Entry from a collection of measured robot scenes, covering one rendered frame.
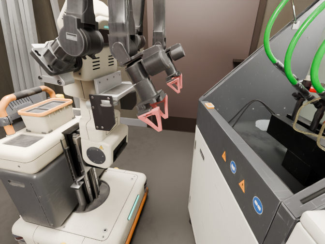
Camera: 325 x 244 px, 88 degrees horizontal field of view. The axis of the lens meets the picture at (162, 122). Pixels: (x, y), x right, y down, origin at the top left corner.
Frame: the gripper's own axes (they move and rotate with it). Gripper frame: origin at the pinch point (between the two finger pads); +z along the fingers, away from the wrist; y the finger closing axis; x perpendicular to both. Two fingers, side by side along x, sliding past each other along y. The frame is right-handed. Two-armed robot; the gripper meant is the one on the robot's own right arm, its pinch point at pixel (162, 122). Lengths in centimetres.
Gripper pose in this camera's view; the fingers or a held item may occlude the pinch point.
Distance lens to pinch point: 55.1
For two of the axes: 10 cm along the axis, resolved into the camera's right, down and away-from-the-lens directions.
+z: 4.4, 8.5, 3.0
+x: -8.7, 3.2, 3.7
